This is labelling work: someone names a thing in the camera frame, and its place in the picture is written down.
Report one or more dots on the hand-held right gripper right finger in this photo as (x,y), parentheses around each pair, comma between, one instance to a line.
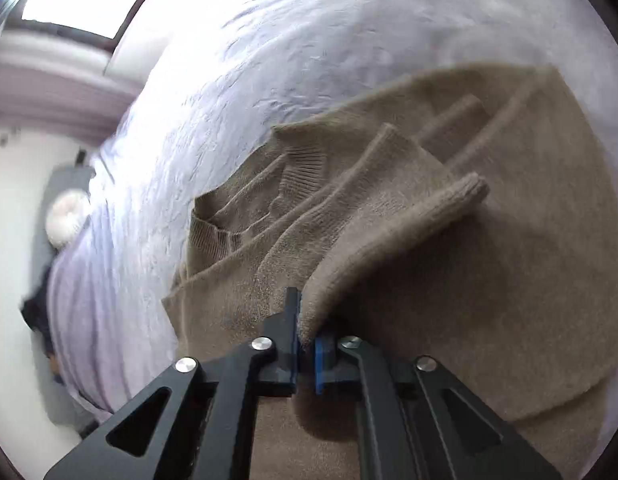
(321,362)

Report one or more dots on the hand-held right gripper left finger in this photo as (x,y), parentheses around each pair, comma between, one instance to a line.
(292,360)

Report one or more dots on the brown knit sweater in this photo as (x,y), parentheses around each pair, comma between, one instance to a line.
(389,210)

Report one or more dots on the dark cloth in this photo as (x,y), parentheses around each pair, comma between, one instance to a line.
(39,315)

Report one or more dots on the lavender embossed bed blanket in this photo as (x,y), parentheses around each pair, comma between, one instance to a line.
(214,110)

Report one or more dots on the white round cushion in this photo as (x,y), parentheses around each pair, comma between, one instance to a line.
(68,219)

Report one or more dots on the grey padded headboard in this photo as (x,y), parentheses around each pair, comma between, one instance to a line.
(64,176)

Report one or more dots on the purple pleated curtain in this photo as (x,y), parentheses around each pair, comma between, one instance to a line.
(49,95)

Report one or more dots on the bright window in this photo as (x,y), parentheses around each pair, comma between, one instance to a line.
(74,5)

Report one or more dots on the small black wall fixture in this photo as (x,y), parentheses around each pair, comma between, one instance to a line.
(81,157)

